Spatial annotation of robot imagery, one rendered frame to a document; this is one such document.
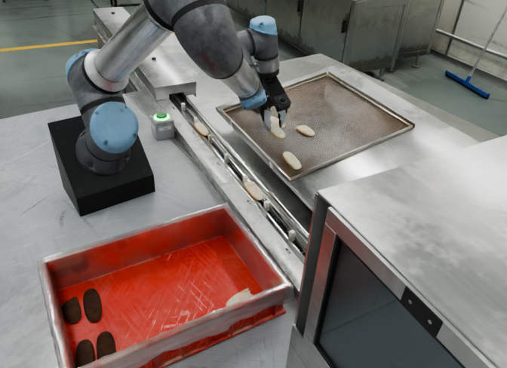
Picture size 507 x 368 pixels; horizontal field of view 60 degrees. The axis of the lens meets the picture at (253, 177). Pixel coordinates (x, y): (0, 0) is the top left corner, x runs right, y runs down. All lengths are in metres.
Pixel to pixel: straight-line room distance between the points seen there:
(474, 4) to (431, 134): 3.85
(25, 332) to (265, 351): 0.52
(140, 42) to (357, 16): 3.20
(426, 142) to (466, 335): 1.09
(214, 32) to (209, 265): 0.58
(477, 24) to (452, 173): 4.63
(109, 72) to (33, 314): 0.58
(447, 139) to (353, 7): 2.65
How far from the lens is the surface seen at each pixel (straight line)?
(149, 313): 1.06
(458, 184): 0.69
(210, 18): 0.85
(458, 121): 2.08
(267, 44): 1.30
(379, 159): 1.42
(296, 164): 1.38
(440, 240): 0.57
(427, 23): 4.97
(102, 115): 1.14
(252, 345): 1.00
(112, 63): 1.10
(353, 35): 4.12
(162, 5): 0.92
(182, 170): 1.49
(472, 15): 5.34
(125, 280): 1.13
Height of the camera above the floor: 1.65
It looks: 35 degrees down
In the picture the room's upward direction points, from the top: 4 degrees clockwise
